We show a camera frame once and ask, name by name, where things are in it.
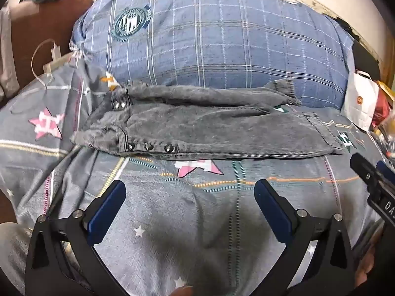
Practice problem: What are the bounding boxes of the grey denim pants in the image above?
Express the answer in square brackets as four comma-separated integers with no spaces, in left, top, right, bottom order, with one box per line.
[72,79,343,160]

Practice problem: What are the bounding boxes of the grey cloth on headboard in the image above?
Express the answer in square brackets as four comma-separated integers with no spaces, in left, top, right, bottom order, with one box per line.
[0,7,20,100]

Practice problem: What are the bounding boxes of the brown wooden headboard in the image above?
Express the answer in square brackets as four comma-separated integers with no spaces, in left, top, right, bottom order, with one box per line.
[10,0,93,88]

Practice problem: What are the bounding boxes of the white charger with cable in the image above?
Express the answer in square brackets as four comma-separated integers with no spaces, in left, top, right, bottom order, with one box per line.
[30,38,72,89]

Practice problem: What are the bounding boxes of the grey patterned bed sheet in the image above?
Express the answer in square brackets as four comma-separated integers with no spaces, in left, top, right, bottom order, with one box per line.
[1,59,382,295]

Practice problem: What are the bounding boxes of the blue plaid pillow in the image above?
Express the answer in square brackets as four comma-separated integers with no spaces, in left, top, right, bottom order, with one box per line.
[70,0,354,109]

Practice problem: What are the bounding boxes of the black item behind pillow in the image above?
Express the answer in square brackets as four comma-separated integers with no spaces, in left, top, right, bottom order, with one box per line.
[335,17,380,81]

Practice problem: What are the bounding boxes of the right hand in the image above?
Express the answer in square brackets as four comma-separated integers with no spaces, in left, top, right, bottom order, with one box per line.
[355,236,380,287]

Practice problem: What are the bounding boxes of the white paper shopping bag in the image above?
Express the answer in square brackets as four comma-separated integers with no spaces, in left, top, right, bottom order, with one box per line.
[341,70,379,132]

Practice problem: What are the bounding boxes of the red and yellow packages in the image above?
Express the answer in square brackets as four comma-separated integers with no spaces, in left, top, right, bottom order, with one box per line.
[372,79,395,158]

